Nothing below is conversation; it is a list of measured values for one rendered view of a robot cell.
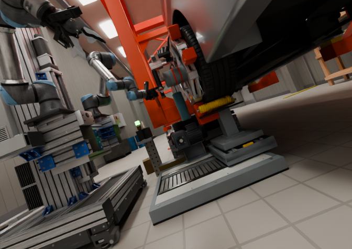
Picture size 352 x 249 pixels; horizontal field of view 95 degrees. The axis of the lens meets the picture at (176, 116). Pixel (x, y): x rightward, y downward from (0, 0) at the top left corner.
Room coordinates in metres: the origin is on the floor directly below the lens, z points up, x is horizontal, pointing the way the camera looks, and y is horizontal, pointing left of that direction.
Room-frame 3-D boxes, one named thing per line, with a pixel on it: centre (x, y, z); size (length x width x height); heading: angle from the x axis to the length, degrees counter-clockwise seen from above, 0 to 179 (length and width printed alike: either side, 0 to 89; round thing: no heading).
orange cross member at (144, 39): (3.81, -1.11, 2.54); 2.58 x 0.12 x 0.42; 92
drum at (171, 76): (1.33, -0.13, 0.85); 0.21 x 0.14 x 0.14; 92
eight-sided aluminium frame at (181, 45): (1.33, -0.20, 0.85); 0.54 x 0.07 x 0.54; 2
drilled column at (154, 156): (1.92, 0.41, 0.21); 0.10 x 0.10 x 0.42; 2
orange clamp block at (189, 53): (1.02, -0.22, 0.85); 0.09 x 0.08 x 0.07; 2
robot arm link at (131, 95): (1.27, 0.24, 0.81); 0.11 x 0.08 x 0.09; 138
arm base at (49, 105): (1.03, 0.73, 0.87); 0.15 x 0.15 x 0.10
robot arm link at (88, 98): (1.53, 0.72, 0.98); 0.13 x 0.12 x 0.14; 138
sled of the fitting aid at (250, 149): (1.34, -0.37, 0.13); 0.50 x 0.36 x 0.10; 2
